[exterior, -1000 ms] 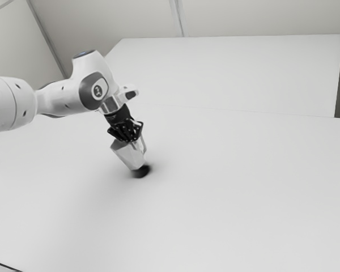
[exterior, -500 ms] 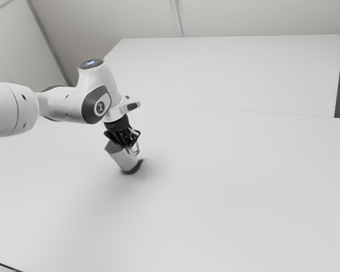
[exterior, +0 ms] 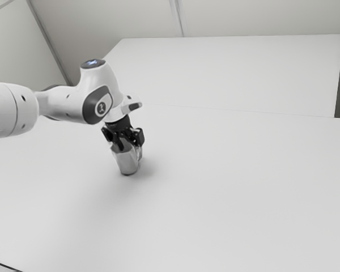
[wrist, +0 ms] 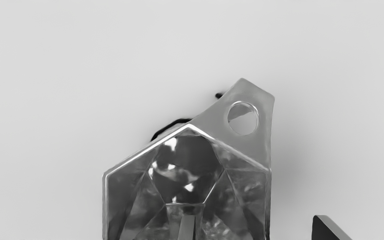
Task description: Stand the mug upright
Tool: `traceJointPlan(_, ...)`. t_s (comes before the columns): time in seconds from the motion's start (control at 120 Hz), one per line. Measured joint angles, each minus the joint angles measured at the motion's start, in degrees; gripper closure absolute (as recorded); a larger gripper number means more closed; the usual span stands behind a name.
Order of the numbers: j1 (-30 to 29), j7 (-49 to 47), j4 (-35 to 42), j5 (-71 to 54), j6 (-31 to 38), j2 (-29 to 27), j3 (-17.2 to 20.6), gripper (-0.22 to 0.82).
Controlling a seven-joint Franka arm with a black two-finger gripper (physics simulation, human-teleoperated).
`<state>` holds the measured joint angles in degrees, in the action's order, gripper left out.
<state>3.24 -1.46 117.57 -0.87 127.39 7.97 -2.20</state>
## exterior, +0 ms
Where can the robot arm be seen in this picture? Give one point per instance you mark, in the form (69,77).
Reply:
(62,100)

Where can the grey faceted mug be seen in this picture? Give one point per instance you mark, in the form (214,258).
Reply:
(127,162)

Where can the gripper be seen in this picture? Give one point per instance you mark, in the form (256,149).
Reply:
(119,126)

